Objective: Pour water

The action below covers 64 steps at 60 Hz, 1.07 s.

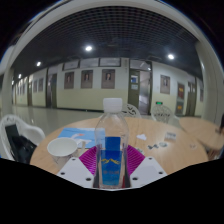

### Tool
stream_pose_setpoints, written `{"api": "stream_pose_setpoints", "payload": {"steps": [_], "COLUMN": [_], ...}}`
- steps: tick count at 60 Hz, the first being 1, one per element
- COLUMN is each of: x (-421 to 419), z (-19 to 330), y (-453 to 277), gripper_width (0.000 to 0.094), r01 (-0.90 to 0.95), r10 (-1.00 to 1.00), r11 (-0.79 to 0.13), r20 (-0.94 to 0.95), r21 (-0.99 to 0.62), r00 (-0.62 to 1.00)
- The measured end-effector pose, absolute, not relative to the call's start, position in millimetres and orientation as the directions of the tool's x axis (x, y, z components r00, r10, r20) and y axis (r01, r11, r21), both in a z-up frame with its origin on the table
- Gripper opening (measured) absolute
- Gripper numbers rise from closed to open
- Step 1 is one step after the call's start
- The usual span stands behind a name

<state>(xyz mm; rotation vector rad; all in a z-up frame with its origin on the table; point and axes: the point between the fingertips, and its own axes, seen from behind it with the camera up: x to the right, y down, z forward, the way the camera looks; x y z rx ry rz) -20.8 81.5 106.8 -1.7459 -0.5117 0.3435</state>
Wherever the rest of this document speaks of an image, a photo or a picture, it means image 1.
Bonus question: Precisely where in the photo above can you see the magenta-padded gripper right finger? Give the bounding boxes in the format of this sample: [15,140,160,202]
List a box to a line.
[124,144,168,189]

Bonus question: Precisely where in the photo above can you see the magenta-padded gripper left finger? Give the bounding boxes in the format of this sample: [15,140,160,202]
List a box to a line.
[56,144,100,189]

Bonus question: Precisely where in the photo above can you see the clear blue-labelled water bottle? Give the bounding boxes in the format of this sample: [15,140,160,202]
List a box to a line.
[94,97,130,190]

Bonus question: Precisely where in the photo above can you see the white paper cup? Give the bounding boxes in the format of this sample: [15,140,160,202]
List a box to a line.
[46,137,81,170]

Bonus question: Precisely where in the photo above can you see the white paper scrap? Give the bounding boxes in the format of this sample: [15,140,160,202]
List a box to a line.
[135,133,148,141]

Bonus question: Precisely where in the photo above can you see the blue printed paper sheet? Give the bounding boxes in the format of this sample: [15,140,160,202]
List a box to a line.
[57,127,101,150]

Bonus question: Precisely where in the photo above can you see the black bag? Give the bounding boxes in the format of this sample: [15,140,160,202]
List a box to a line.
[4,123,38,165]

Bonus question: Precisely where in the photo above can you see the round wooden side table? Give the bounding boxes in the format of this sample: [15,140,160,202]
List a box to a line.
[179,116,224,152]

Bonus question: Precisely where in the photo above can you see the dark corridor door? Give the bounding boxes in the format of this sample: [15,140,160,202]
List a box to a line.
[46,73,58,109]
[187,81,198,116]

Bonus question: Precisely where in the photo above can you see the round ceiling lights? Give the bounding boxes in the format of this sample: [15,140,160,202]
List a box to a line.
[16,44,176,80]

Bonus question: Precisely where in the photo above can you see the framed wall pictures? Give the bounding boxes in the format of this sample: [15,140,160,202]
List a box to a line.
[14,57,205,116]

